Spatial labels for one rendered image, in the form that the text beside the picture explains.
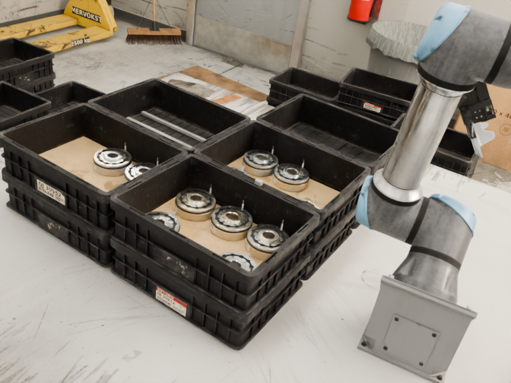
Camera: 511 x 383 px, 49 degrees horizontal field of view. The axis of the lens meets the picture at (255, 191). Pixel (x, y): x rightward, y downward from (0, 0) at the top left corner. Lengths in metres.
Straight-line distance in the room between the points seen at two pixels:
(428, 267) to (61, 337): 0.80
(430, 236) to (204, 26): 3.91
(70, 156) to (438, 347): 1.07
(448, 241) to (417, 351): 0.25
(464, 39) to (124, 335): 0.91
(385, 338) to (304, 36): 3.48
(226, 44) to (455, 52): 3.89
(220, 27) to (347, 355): 3.86
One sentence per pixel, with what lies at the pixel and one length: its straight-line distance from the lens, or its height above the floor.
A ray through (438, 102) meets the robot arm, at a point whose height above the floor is 1.27.
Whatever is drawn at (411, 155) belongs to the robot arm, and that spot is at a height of 1.15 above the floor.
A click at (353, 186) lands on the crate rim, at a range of 1.46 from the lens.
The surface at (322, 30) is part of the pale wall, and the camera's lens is 4.47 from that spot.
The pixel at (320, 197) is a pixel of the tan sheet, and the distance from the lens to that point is 1.58.
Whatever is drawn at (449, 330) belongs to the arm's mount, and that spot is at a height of 0.85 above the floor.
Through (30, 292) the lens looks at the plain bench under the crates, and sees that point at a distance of 1.42.
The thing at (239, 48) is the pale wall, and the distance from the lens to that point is 4.82.
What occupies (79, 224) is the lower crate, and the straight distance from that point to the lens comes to 1.43.
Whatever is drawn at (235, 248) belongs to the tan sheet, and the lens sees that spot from 1.33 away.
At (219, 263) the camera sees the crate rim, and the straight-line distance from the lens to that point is 1.14.
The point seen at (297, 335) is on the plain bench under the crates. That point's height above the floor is 0.70.
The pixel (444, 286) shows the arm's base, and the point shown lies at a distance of 1.26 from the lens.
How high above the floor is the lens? 1.67
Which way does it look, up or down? 33 degrees down
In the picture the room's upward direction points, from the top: 9 degrees clockwise
